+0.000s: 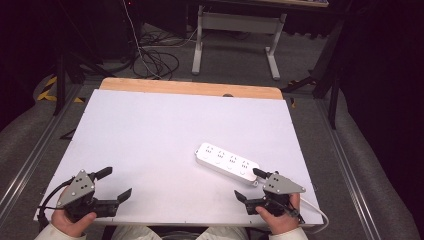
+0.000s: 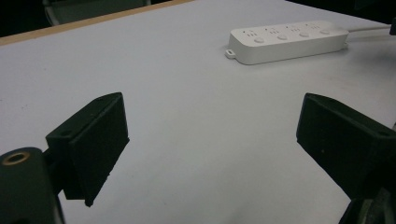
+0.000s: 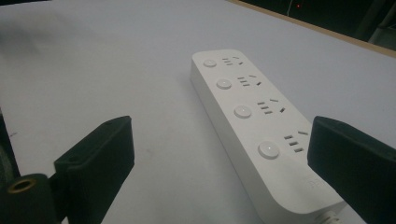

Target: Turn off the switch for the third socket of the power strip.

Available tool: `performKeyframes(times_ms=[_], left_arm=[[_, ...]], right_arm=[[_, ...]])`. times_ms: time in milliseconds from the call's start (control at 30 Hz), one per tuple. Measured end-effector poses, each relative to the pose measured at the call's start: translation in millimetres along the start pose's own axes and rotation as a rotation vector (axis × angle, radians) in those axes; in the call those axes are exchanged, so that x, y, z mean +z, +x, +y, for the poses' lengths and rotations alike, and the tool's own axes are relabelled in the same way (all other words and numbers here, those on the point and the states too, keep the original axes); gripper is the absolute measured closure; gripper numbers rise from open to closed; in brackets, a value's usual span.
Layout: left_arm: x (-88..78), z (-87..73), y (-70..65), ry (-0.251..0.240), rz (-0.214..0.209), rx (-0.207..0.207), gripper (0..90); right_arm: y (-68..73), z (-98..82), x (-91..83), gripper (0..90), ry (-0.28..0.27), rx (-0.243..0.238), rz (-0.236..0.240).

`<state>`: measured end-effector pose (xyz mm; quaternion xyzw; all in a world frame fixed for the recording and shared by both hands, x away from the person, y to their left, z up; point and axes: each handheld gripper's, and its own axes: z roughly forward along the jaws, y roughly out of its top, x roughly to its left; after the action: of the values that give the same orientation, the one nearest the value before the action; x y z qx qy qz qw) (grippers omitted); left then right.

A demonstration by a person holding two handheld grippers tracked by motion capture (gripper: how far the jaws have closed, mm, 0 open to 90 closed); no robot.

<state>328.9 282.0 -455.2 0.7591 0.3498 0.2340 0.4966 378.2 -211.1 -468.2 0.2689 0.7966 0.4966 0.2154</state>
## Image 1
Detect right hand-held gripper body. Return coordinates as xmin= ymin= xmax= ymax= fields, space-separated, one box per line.
xmin=245 ymin=171 xmax=307 ymax=217

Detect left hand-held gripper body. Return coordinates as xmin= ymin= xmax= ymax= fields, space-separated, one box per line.
xmin=55 ymin=169 xmax=120 ymax=223

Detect white power strip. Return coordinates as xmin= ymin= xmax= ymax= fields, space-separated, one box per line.
xmin=194 ymin=142 xmax=261 ymax=187

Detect person's right hand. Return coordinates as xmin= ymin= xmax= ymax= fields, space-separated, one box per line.
xmin=255 ymin=192 xmax=302 ymax=236

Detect person's left hand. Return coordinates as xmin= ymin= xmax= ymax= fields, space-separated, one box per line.
xmin=50 ymin=205 xmax=98 ymax=239

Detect person's legs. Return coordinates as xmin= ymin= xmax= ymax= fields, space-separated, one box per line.
xmin=110 ymin=225 xmax=250 ymax=240

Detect yellow black floor tape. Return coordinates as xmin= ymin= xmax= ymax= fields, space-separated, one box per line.
xmin=36 ymin=75 xmax=85 ymax=104

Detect black tripod stand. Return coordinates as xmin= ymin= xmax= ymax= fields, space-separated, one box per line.
xmin=52 ymin=0 xmax=116 ymax=117

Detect black metal stand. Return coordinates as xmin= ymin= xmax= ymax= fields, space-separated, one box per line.
xmin=280 ymin=18 xmax=346 ymax=130

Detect wooden table top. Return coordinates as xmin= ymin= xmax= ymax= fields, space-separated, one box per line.
xmin=203 ymin=0 xmax=330 ymax=9

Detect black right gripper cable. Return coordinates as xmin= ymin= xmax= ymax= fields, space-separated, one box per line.
xmin=269 ymin=198 xmax=306 ymax=225

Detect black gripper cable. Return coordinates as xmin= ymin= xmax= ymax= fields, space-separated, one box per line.
xmin=269 ymin=198 xmax=306 ymax=225
xmin=36 ymin=177 xmax=75 ymax=232

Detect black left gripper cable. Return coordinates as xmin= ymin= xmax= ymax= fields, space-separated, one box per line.
xmin=36 ymin=177 xmax=75 ymax=232

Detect white power strip cable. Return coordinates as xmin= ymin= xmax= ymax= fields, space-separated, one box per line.
xmin=298 ymin=195 xmax=330 ymax=235

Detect aluminium floor rail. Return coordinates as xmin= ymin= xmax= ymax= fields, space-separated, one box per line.
xmin=315 ymin=99 xmax=373 ymax=240
xmin=0 ymin=83 xmax=85 ymax=214

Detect black floor cable tangle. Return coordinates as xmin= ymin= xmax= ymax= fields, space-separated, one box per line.
xmin=132 ymin=31 xmax=181 ymax=81

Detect thin white floor cable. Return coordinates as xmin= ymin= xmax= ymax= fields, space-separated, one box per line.
xmin=121 ymin=0 xmax=198 ymax=80

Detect white metal table frame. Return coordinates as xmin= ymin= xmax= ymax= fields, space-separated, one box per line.
xmin=191 ymin=4 xmax=288 ymax=81

